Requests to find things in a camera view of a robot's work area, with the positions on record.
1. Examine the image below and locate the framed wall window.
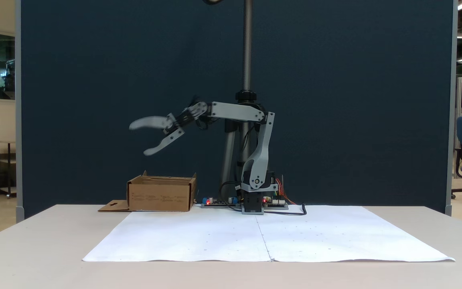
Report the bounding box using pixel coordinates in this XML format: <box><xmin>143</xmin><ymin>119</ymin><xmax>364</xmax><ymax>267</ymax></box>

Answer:
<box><xmin>0</xmin><ymin>29</ymin><xmax>16</xmax><ymax>103</ymax></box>

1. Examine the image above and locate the black tripod with metal pole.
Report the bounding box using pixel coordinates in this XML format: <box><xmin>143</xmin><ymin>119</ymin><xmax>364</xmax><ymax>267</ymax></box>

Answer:
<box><xmin>220</xmin><ymin>0</ymin><xmax>268</xmax><ymax>199</ymax></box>

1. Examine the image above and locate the white paper sheet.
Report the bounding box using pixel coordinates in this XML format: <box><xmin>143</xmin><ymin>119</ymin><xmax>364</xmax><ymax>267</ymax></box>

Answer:
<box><xmin>83</xmin><ymin>209</ymin><xmax>272</xmax><ymax>263</ymax></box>
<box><xmin>255</xmin><ymin>206</ymin><xmax>456</xmax><ymax>263</ymax></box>

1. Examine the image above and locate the coloured jumper wire bundle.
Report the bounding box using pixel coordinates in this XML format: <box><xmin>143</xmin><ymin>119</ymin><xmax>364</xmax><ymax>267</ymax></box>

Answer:
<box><xmin>273</xmin><ymin>173</ymin><xmax>296</xmax><ymax>204</ymax></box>

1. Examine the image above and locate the grey slim gripper finger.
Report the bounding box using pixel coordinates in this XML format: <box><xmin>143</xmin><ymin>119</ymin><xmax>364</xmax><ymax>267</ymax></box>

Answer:
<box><xmin>143</xmin><ymin>128</ymin><xmax>185</xmax><ymax>157</ymax></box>

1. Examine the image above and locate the dark blue partition panel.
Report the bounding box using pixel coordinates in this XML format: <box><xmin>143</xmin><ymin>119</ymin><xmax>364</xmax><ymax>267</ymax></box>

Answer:
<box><xmin>16</xmin><ymin>0</ymin><xmax>458</xmax><ymax>224</ymax></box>

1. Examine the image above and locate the brown cardboard box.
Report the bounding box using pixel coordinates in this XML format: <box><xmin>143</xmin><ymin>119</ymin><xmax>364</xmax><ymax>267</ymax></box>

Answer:
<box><xmin>98</xmin><ymin>171</ymin><xmax>197</xmax><ymax>212</ymax></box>

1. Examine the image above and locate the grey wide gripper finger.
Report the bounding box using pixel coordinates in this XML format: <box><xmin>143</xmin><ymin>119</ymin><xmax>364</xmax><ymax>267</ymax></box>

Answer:
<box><xmin>129</xmin><ymin>114</ymin><xmax>177</xmax><ymax>131</ymax></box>

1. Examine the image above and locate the circuit board with blue capacitors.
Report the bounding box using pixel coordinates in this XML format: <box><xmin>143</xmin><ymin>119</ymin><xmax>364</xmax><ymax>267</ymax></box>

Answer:
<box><xmin>201</xmin><ymin>196</ymin><xmax>242</xmax><ymax>209</ymax></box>

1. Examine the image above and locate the thick black table cable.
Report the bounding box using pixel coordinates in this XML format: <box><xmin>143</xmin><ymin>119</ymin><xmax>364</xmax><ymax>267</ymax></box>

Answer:
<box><xmin>264</xmin><ymin>203</ymin><xmax>308</xmax><ymax>216</ymax></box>

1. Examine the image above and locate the circuit board with coloured wires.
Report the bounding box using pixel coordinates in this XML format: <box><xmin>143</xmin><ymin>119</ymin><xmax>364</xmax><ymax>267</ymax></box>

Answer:
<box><xmin>263</xmin><ymin>196</ymin><xmax>289</xmax><ymax>210</ymax></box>

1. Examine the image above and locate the black wheeled cart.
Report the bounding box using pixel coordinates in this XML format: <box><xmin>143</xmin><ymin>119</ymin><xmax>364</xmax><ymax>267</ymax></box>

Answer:
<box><xmin>0</xmin><ymin>140</ymin><xmax>17</xmax><ymax>198</ymax></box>

